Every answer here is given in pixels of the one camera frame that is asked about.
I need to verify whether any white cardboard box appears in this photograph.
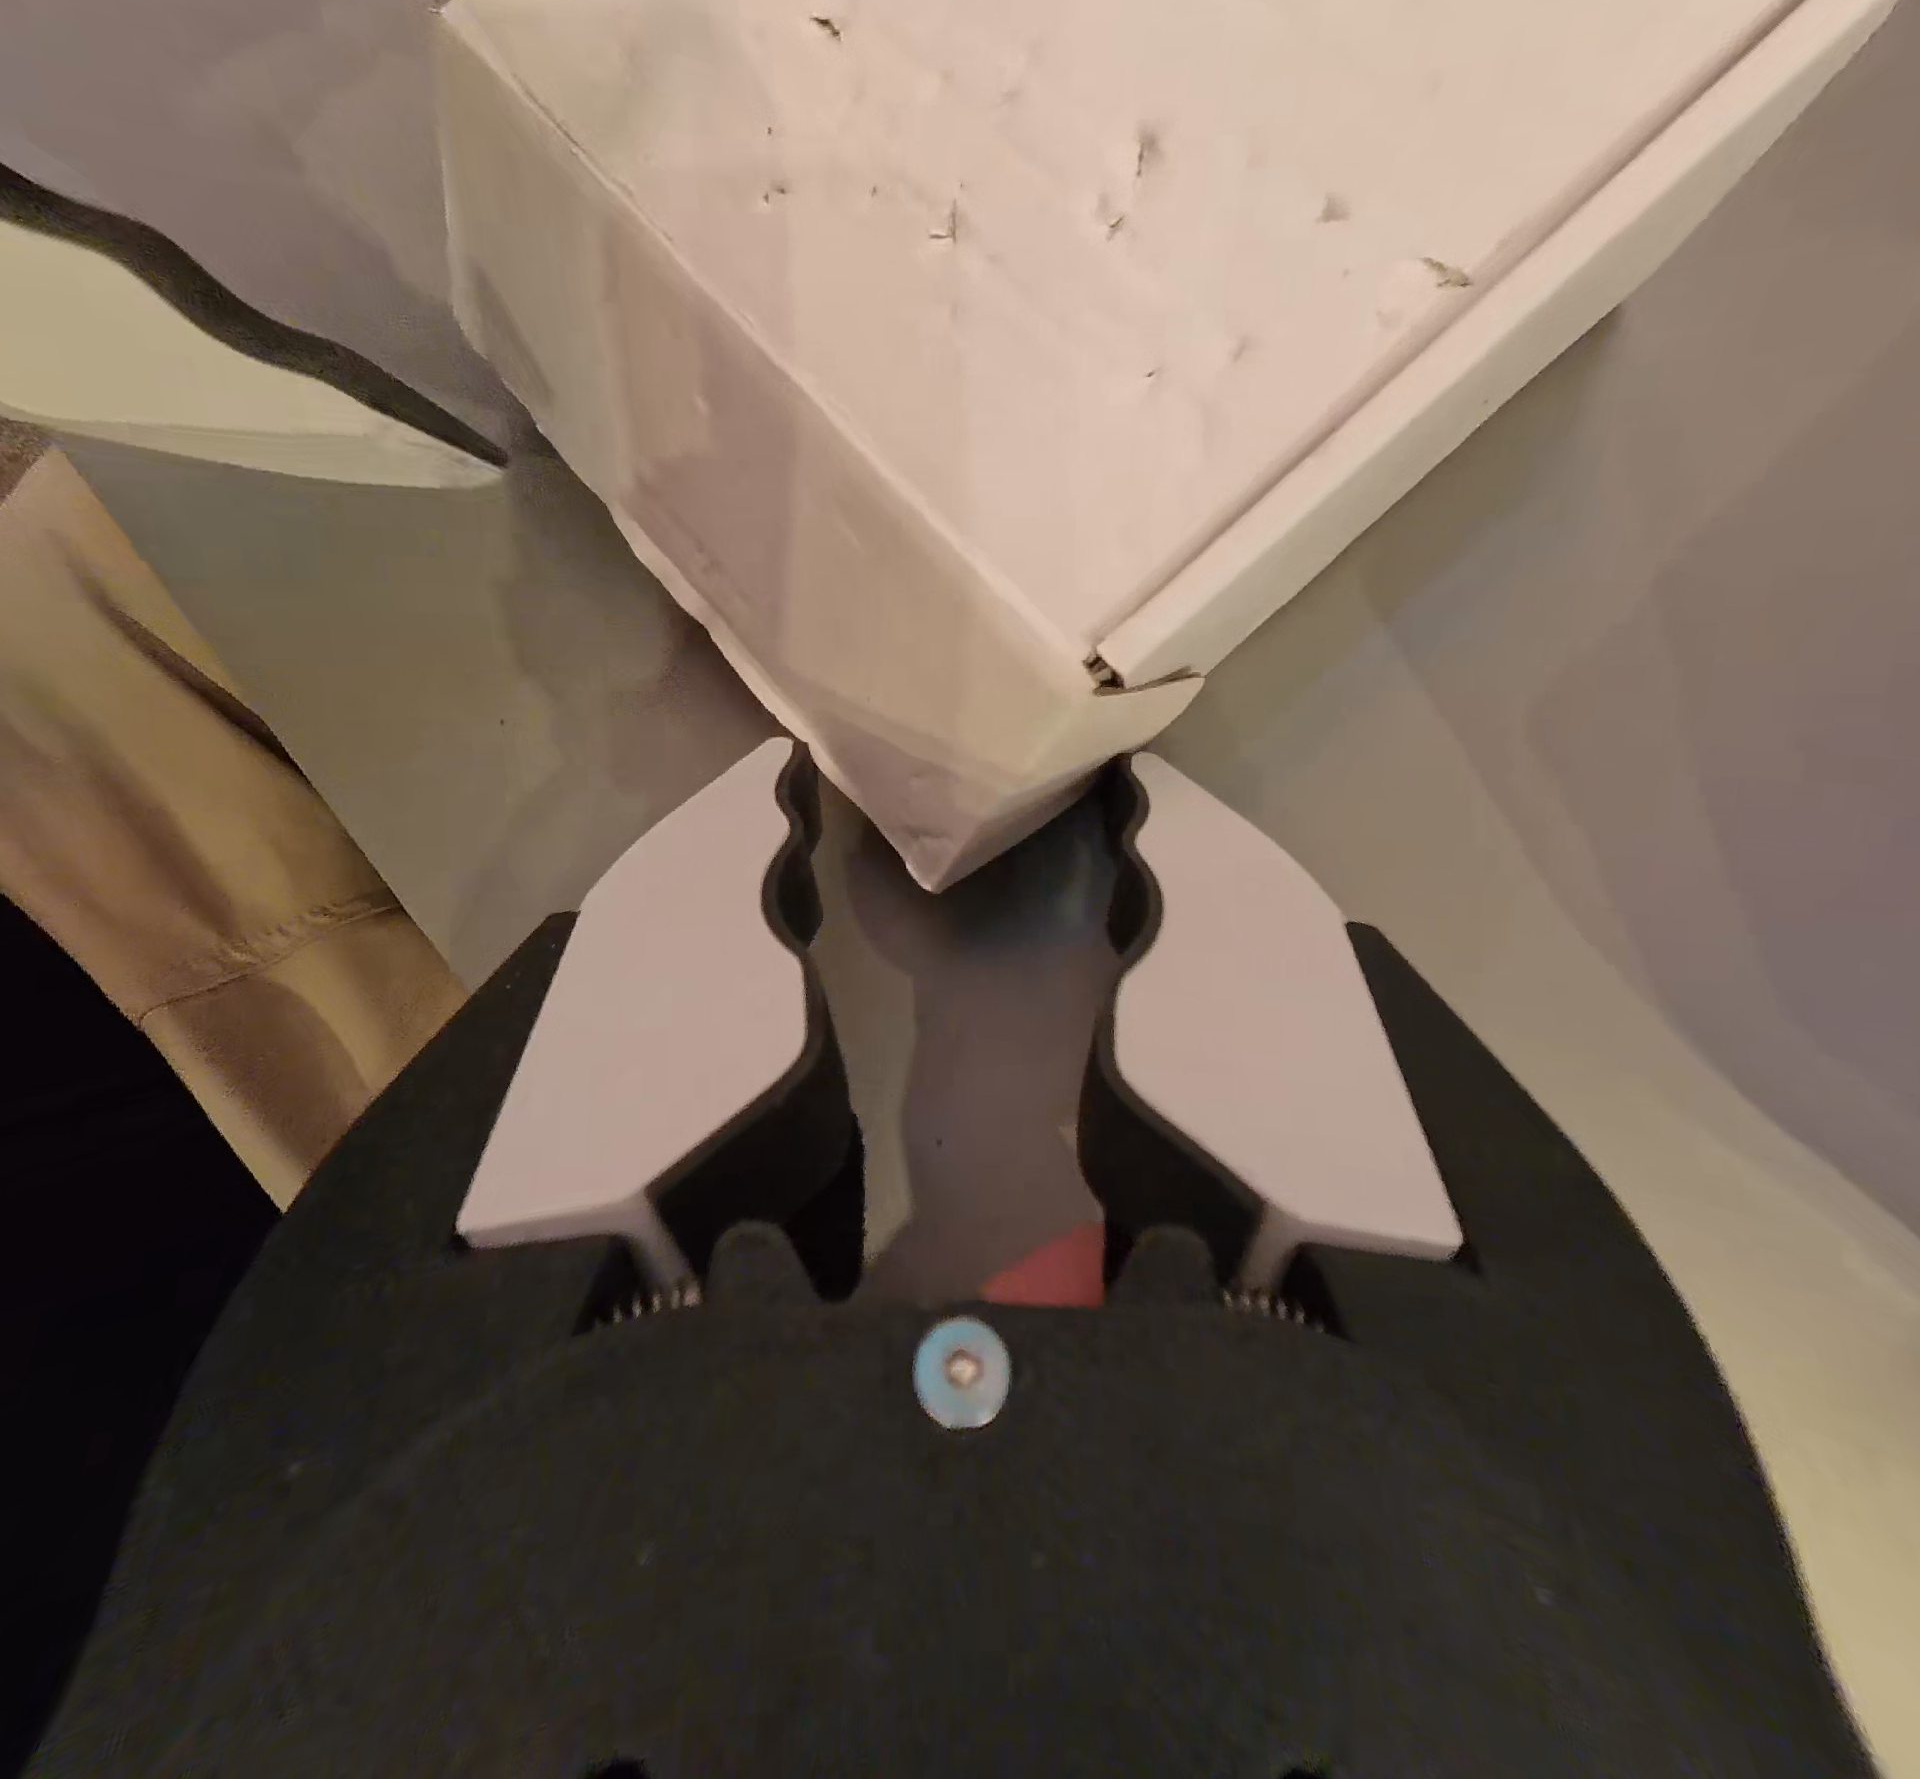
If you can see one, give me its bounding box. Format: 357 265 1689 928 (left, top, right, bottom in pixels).
426 0 1920 896

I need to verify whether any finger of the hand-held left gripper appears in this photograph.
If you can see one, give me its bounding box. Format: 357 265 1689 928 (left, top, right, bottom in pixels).
0 161 514 491

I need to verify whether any dark cloth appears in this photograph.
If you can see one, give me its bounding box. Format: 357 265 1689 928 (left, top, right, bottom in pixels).
0 896 286 1765

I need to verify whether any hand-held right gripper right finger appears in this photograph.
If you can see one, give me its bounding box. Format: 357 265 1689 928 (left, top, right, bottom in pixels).
1076 753 1467 1289

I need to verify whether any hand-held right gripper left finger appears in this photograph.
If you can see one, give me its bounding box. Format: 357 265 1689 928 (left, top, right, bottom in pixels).
453 740 868 1304

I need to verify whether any beige fabric cushion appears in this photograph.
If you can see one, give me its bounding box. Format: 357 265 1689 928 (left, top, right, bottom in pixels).
0 422 469 1209

